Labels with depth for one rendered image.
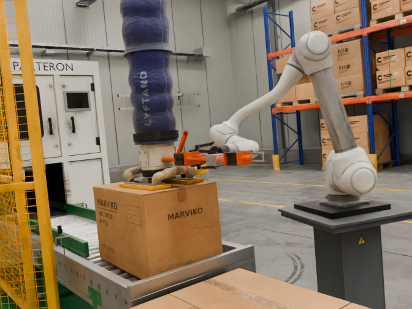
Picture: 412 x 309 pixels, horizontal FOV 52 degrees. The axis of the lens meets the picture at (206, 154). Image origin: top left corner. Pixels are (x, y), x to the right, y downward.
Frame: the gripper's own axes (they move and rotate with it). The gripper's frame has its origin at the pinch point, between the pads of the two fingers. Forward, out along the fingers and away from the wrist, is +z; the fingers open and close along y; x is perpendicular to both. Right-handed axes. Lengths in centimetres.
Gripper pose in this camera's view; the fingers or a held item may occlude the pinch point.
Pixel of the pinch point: (189, 158)
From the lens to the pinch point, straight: 187.6
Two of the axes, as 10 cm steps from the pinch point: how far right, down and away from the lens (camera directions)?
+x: -6.2, 0.1, 7.9
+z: -7.8, 1.2, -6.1
